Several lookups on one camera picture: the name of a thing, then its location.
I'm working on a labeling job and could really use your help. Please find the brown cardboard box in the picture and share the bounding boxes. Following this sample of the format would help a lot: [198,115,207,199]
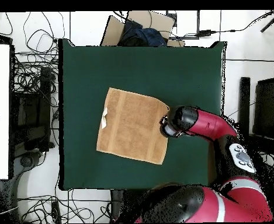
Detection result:
[100,10,186,47]

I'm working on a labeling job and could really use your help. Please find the tan terry towel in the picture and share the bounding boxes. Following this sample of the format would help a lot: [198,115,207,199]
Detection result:
[96,87,170,166]

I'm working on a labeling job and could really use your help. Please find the dark green table cloth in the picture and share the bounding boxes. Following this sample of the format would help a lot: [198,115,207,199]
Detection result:
[58,38,227,191]

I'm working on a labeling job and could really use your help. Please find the tangled black floor cables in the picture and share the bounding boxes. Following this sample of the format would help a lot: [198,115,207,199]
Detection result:
[12,11,66,94]

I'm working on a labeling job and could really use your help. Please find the dark blue garment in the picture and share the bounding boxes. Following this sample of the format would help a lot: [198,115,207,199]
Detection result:
[117,19,168,47]

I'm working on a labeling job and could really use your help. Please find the black power adapter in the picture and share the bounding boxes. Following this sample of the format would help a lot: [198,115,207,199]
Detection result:
[195,29,217,37]

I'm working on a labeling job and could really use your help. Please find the black stand frame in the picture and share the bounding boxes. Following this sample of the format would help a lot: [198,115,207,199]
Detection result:
[10,66,56,152]
[236,76,274,160]

